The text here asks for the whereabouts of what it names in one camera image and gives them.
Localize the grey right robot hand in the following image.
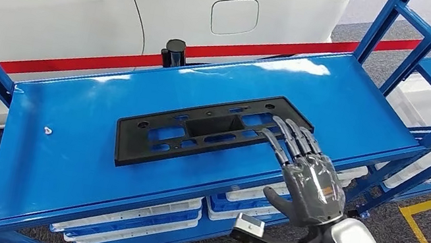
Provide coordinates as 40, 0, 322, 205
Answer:
244, 113, 360, 236

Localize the black plastic bracket panel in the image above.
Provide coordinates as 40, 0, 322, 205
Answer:
109, 68, 319, 200

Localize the blue plastic crate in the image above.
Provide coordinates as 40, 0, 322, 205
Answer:
62, 188, 203, 243
206, 182, 292, 225

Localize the red barrier belt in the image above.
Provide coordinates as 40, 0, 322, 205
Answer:
0, 0, 431, 165

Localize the white car body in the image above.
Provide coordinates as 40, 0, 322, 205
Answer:
0, 0, 352, 202

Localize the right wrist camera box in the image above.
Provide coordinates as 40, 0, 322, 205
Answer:
228, 211, 324, 243

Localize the black stanchion post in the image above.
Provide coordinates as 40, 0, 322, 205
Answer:
158, 37, 190, 72

